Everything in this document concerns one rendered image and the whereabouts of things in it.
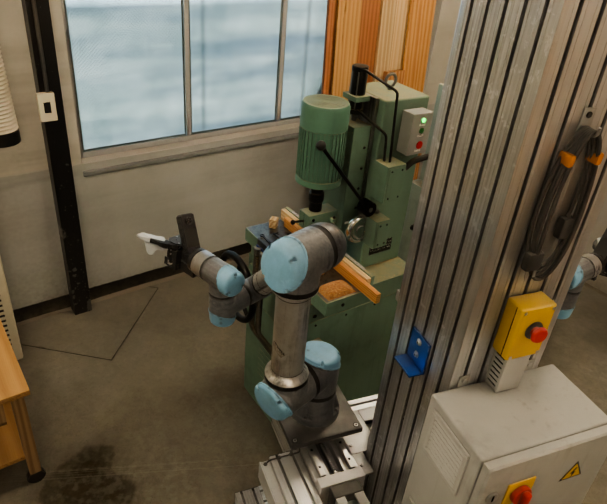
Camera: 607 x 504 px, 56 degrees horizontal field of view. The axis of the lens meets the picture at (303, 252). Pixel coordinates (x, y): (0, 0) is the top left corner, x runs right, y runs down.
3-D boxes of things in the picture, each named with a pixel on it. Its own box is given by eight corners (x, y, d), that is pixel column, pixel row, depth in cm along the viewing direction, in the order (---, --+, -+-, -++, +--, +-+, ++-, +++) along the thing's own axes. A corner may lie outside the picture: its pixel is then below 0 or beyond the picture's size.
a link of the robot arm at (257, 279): (351, 203, 140) (253, 268, 177) (321, 216, 132) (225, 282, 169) (374, 244, 139) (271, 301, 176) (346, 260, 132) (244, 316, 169)
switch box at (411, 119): (395, 150, 218) (403, 109, 210) (415, 147, 223) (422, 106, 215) (406, 156, 214) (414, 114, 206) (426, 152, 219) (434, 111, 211)
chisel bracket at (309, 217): (297, 227, 230) (299, 209, 225) (326, 220, 237) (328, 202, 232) (307, 236, 225) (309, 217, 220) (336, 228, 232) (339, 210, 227)
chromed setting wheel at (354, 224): (342, 243, 227) (345, 216, 220) (366, 237, 233) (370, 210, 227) (346, 247, 225) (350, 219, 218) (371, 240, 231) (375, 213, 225)
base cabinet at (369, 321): (242, 385, 288) (246, 268, 251) (334, 349, 318) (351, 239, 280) (289, 449, 258) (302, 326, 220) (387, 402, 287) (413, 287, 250)
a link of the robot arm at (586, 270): (546, 284, 175) (555, 260, 170) (567, 274, 181) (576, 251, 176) (569, 297, 170) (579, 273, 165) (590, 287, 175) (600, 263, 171)
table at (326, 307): (224, 244, 242) (224, 231, 239) (285, 228, 257) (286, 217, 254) (303, 325, 200) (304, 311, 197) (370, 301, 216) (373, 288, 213)
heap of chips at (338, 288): (315, 288, 210) (315, 282, 208) (342, 279, 216) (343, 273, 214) (328, 301, 204) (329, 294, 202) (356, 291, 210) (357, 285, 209)
